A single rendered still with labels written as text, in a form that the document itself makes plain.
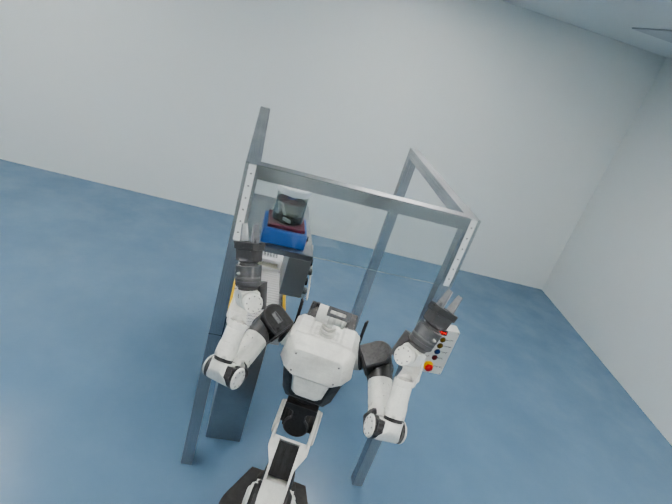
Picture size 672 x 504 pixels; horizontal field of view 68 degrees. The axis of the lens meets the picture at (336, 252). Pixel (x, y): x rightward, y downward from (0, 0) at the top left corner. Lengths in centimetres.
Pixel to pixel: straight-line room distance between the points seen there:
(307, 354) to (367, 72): 400
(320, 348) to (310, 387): 17
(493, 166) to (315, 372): 446
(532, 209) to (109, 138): 481
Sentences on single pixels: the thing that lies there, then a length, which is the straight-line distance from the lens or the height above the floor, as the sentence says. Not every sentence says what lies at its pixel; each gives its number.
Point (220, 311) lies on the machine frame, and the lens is 233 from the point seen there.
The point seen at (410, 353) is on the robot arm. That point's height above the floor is 144.
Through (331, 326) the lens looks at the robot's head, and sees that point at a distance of 183.
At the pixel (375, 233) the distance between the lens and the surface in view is 214.
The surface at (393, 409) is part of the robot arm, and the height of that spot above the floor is 126.
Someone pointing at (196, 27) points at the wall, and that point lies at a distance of 546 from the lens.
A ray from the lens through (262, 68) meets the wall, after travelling 540.
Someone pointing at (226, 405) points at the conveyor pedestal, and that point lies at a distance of 296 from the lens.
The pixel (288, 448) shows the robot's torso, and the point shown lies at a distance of 212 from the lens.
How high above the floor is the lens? 232
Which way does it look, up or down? 24 degrees down
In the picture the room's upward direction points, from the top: 18 degrees clockwise
